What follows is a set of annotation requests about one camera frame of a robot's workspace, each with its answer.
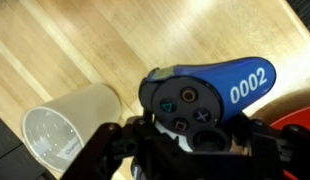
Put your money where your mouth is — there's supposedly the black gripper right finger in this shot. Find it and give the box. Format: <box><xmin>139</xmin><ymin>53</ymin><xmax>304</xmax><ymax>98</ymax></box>
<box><xmin>238</xmin><ymin>114</ymin><xmax>310</xmax><ymax>180</ymax></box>

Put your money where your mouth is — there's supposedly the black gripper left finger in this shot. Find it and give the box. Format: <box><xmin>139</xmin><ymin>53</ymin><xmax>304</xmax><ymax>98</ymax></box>
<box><xmin>60</xmin><ymin>115</ymin><xmax>154</xmax><ymax>180</ymax></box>

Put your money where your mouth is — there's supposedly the blue black game controller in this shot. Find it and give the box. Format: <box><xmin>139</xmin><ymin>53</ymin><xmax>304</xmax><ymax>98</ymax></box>
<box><xmin>139</xmin><ymin>57</ymin><xmax>276</xmax><ymax>152</ymax></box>

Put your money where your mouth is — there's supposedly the red plate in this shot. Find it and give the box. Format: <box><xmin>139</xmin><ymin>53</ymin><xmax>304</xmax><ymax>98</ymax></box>
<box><xmin>271</xmin><ymin>106</ymin><xmax>310</xmax><ymax>180</ymax></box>

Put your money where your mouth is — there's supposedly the white translucent cup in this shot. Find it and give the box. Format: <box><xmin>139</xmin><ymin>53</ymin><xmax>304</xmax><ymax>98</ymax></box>
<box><xmin>21</xmin><ymin>83</ymin><xmax>121</xmax><ymax>173</ymax></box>

